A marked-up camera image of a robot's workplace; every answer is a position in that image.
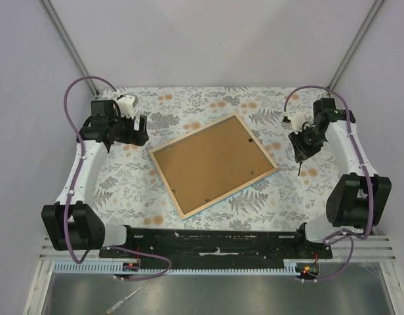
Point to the clear handled screwdriver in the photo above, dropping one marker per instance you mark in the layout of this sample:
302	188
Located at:
118	304

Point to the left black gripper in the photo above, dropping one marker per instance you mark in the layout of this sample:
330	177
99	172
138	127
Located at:
138	138

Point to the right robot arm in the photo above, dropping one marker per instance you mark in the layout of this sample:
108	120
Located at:
357	202

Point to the left aluminium corner post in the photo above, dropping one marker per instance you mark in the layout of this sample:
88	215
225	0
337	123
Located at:
64	36

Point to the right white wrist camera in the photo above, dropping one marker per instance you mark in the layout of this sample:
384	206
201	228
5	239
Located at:
298	122

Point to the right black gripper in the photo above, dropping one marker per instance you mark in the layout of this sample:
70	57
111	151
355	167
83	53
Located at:
301	152

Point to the aluminium rail bar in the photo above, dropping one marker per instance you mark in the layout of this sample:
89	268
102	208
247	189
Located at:
48	252

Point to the blue picture frame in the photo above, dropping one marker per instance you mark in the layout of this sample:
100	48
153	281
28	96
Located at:
210	164

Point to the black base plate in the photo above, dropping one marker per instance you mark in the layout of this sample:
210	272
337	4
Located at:
206	249

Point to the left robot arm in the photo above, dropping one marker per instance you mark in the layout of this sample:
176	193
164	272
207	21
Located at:
71	222

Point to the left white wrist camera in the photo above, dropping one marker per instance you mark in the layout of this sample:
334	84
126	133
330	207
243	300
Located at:
127	103

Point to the light blue cable duct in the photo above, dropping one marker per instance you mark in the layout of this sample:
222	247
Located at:
131	268

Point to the aluminium corner post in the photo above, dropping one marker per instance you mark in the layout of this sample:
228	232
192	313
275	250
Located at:
357	40
64	36

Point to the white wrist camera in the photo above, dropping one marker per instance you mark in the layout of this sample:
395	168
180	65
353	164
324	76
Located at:
127	103
298	122

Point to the right aluminium corner post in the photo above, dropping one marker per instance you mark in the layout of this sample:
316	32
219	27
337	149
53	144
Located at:
357	40

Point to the floral patterned table mat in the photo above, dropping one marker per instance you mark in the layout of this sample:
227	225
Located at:
130	191

